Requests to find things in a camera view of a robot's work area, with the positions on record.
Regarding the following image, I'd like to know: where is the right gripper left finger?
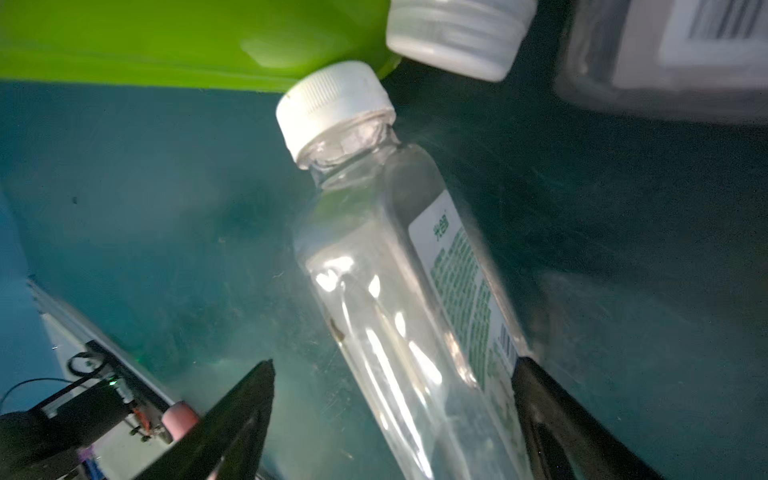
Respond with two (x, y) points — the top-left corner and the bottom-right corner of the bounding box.
(138, 360), (276, 479)

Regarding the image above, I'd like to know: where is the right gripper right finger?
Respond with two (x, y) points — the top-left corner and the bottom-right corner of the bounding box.
(512, 357), (661, 479)

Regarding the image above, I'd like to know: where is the clear square bottle white cap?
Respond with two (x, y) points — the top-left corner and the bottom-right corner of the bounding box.
(276, 61), (532, 479)

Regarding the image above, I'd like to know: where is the purple text label bottle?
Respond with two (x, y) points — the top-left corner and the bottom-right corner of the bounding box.
(554, 1), (767, 125)

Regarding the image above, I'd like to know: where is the tall red white label bottle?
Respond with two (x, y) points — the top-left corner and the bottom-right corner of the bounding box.
(386, 0), (538, 82)

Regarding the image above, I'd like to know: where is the green bin with black liner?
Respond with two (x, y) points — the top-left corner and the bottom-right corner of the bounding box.
(1, 1), (400, 93)

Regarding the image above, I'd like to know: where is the purple shovel pink handle front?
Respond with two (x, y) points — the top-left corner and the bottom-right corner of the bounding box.
(161, 401), (199, 441)

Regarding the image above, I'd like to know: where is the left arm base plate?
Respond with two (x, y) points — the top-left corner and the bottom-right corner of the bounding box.
(0, 341), (157, 480)

